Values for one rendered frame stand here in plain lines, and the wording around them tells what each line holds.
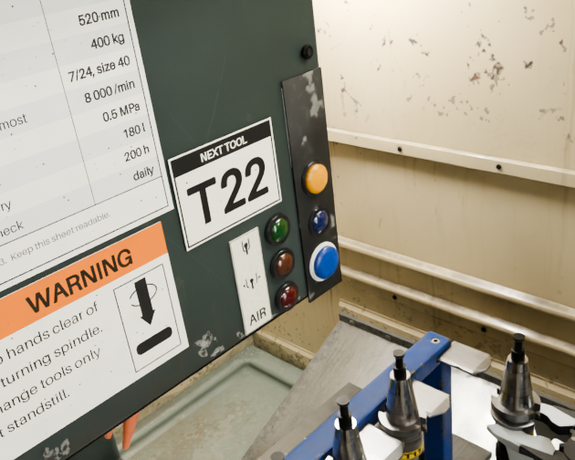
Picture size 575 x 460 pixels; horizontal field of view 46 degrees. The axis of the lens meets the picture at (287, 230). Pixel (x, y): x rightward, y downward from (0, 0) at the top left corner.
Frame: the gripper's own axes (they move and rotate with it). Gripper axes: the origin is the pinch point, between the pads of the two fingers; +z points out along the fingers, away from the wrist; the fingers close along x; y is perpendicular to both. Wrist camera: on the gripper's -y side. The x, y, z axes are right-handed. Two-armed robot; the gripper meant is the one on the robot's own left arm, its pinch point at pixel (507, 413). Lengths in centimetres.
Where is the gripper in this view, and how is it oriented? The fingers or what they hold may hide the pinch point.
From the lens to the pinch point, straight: 100.2
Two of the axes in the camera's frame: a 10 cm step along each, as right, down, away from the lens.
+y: 0.9, 8.9, 4.5
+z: -7.2, -2.5, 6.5
